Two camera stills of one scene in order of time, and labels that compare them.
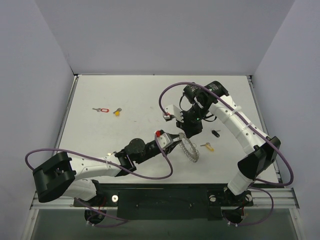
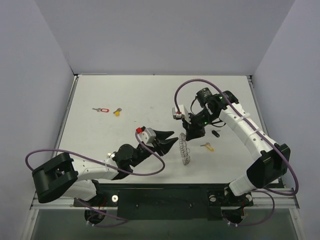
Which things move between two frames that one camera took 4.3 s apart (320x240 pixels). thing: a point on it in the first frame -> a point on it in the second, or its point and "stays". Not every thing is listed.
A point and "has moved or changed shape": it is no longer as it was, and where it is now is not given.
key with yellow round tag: x=117 y=112 stays
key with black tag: x=215 y=133 stays
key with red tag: x=102 y=109 stays
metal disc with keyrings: x=189 y=147 has moved or changed shape
